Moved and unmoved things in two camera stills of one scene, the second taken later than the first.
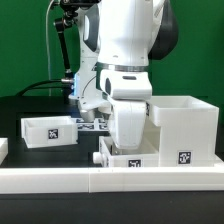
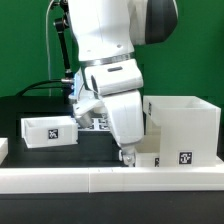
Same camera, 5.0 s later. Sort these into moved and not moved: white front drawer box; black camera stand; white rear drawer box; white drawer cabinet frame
Moved: white front drawer box
Not moved: black camera stand; white rear drawer box; white drawer cabinet frame
